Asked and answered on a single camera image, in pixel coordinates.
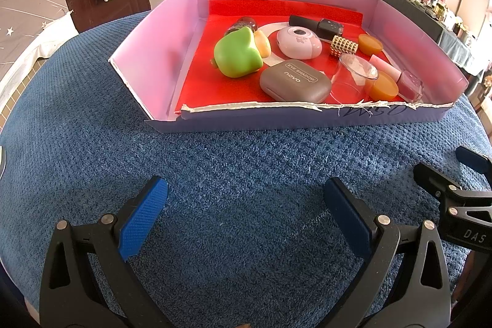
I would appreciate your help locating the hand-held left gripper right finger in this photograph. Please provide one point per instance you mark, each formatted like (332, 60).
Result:
(346, 216)

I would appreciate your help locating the clear plastic cup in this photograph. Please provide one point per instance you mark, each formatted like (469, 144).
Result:
(353, 82)

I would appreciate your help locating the blue textured blanket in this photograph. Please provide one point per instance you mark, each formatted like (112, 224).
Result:
(230, 178)

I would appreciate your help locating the red paper liner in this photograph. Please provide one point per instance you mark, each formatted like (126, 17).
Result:
(230, 8)

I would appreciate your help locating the white plastic sheet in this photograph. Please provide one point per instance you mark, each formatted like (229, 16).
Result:
(23, 63)

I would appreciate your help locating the grey-blue tablecloth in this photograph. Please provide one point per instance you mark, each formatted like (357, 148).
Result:
(457, 47)

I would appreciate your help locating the gold studded cylinder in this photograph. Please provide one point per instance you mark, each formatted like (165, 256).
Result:
(344, 45)

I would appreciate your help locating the orange round soap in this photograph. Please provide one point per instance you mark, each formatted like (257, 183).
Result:
(384, 89)
(371, 43)

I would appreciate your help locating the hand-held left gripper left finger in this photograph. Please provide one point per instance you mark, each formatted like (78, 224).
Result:
(144, 216)

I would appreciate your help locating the brown oval stone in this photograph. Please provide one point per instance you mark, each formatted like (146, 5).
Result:
(292, 82)

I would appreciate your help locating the pink oval case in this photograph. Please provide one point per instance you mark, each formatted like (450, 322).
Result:
(298, 43)

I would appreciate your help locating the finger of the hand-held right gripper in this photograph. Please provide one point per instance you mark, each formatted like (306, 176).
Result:
(474, 161)
(434, 178)

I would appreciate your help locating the pink nail polish bottle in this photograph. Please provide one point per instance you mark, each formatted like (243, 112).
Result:
(410, 88)

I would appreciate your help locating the glitter bottle with red cap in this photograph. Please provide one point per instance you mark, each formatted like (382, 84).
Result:
(244, 23)

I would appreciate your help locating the purple cardboard box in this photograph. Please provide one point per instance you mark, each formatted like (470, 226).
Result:
(250, 120)

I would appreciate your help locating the green avocado toy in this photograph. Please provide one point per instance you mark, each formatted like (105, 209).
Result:
(236, 55)

